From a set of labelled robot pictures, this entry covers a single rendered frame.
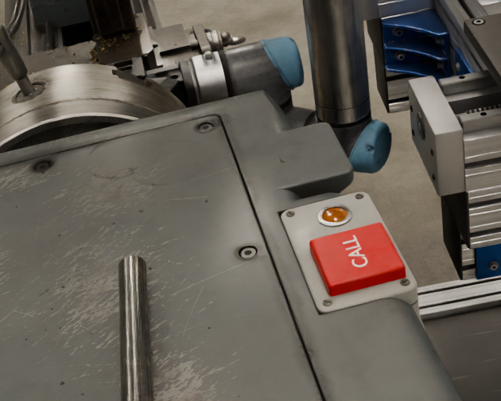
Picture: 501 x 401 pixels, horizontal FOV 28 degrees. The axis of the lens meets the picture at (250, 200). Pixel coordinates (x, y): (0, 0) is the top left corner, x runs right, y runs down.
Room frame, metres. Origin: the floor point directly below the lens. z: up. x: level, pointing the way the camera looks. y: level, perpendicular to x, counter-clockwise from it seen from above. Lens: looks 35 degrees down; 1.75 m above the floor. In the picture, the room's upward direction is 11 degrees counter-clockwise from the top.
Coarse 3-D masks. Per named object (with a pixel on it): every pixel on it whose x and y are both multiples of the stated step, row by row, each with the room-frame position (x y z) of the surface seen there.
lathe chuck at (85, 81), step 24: (48, 72) 1.05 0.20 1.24; (72, 72) 1.04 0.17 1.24; (96, 72) 1.04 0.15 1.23; (0, 96) 1.04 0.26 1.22; (48, 96) 0.99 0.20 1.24; (72, 96) 0.98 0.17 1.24; (96, 96) 0.98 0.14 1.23; (120, 96) 0.99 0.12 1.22; (144, 96) 1.01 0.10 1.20; (168, 96) 1.05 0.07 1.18; (0, 120) 0.99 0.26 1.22
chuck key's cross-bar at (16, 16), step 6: (18, 0) 1.09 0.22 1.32; (24, 0) 1.09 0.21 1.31; (18, 6) 1.08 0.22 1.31; (24, 6) 1.08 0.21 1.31; (18, 12) 1.07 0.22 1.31; (24, 12) 1.08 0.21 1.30; (12, 18) 1.06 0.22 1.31; (18, 18) 1.06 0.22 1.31; (12, 24) 1.05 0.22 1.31; (18, 24) 1.06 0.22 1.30; (6, 30) 1.04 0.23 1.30; (12, 30) 1.04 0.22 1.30; (12, 36) 1.03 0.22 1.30; (0, 48) 1.00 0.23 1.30; (0, 54) 1.00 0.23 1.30
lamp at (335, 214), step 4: (328, 208) 0.66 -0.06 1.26; (332, 208) 0.66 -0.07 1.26; (336, 208) 0.66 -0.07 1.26; (340, 208) 0.66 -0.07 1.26; (324, 212) 0.66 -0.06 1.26; (328, 212) 0.65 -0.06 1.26; (332, 212) 0.65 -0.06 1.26; (336, 212) 0.65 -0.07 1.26; (340, 212) 0.65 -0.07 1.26; (344, 212) 0.65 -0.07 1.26; (324, 216) 0.65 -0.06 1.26; (328, 216) 0.65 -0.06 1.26; (332, 216) 0.65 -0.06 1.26; (336, 216) 0.65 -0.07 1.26; (340, 216) 0.65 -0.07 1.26; (344, 216) 0.65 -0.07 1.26; (328, 220) 0.64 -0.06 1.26; (332, 220) 0.64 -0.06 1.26; (336, 220) 0.64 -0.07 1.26; (340, 220) 0.64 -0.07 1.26
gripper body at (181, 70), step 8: (112, 64) 1.28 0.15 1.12; (136, 64) 1.27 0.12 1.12; (176, 64) 1.28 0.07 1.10; (184, 64) 1.24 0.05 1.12; (128, 72) 1.26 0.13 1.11; (136, 72) 1.25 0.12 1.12; (144, 72) 1.24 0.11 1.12; (152, 72) 1.27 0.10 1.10; (160, 72) 1.27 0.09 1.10; (168, 72) 1.27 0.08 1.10; (176, 72) 1.27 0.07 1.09; (184, 72) 1.23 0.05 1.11; (160, 80) 1.24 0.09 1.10; (184, 80) 1.22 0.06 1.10; (192, 80) 1.22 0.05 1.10; (184, 88) 1.23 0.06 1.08; (192, 88) 1.21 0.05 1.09; (184, 96) 1.23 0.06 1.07; (192, 96) 1.21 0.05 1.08; (192, 104) 1.21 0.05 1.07
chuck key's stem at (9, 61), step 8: (0, 24) 1.02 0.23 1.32; (0, 32) 1.01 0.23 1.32; (0, 40) 1.01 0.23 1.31; (8, 40) 1.01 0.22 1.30; (8, 48) 1.01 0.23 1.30; (8, 56) 1.01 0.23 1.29; (16, 56) 1.01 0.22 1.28; (8, 64) 1.01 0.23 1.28; (16, 64) 1.01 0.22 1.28; (24, 64) 1.02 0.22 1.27; (8, 72) 1.01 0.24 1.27; (16, 72) 1.01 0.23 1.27; (24, 72) 1.01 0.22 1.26; (16, 80) 1.01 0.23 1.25; (24, 80) 1.01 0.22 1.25; (24, 88) 1.01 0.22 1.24; (32, 88) 1.02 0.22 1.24; (24, 96) 1.01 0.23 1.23
